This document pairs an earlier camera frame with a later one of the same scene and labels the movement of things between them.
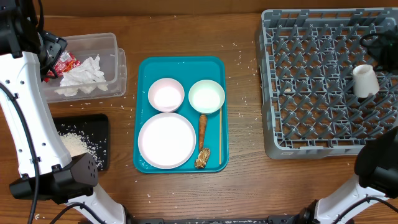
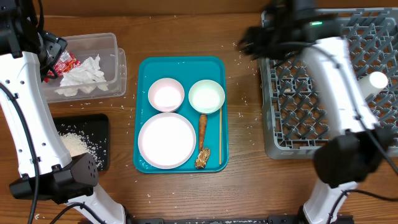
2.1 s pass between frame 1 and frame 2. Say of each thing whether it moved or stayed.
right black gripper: moved
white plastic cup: moved
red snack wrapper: stayed
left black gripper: stayed
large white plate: stayed
